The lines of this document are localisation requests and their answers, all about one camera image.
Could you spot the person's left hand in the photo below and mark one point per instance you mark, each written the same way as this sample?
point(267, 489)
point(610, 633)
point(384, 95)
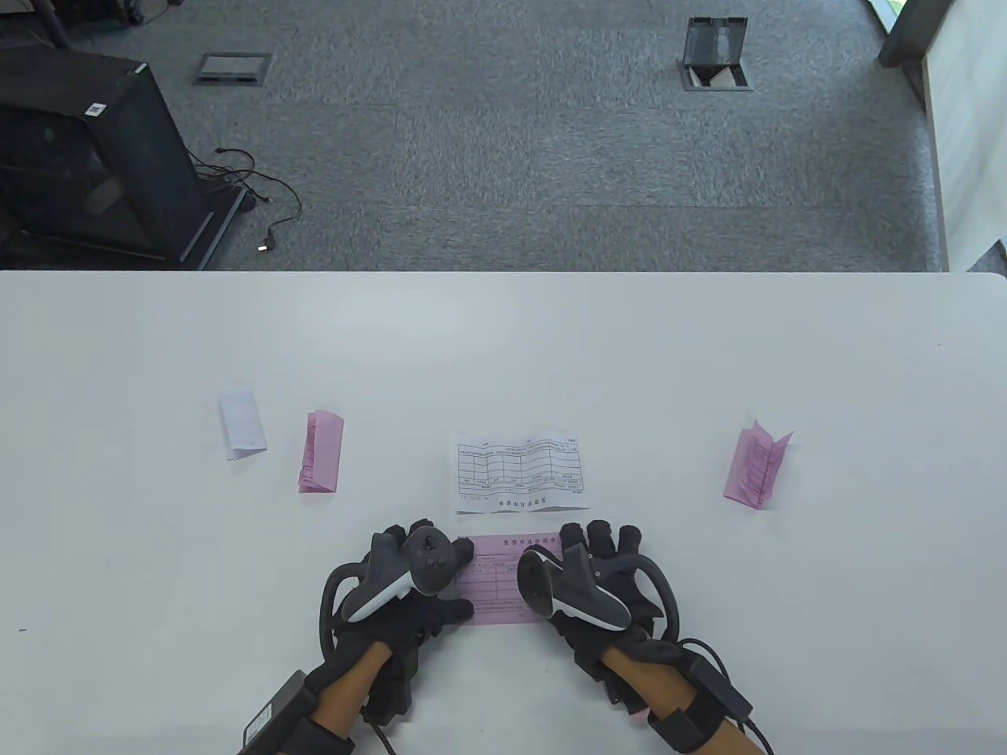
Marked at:
point(464, 550)

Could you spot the person's right hand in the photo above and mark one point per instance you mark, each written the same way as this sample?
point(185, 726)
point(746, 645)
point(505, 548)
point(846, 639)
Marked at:
point(606, 550)

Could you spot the pink invoice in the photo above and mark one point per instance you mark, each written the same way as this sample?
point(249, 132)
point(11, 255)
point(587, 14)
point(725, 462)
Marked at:
point(496, 586)
point(754, 468)
point(321, 452)

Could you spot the white invoice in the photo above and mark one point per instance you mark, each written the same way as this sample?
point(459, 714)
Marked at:
point(519, 472)
point(242, 421)

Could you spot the person's left forearm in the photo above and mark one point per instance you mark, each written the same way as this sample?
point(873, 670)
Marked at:
point(350, 692)

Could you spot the person's right forearm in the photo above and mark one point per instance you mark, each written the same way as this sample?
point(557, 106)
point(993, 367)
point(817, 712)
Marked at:
point(645, 676)

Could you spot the black forearm battery box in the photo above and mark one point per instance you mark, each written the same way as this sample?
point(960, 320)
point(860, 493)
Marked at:
point(720, 684)
point(271, 712)

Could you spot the grey tracking controller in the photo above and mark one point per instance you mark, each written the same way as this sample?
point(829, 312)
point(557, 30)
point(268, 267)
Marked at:
point(574, 598)
point(429, 562)

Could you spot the open grey floor socket box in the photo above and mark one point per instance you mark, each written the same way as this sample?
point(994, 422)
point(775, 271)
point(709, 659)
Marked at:
point(714, 43)

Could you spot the black equipment cabinet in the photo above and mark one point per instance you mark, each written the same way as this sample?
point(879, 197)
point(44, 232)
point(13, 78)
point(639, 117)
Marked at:
point(118, 157)

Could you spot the closed grey floor socket box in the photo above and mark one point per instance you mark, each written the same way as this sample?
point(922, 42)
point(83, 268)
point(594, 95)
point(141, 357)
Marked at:
point(234, 68)

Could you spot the white partition panel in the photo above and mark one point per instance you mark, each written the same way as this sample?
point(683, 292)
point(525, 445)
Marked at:
point(971, 118)

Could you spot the dark furniture base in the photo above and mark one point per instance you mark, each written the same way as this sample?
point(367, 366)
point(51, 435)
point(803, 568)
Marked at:
point(79, 12)

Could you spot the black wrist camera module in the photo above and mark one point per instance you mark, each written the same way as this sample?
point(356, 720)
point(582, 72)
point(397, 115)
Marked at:
point(389, 692)
point(625, 692)

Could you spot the dark grey post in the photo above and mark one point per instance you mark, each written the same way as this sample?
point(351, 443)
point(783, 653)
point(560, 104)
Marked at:
point(912, 31)

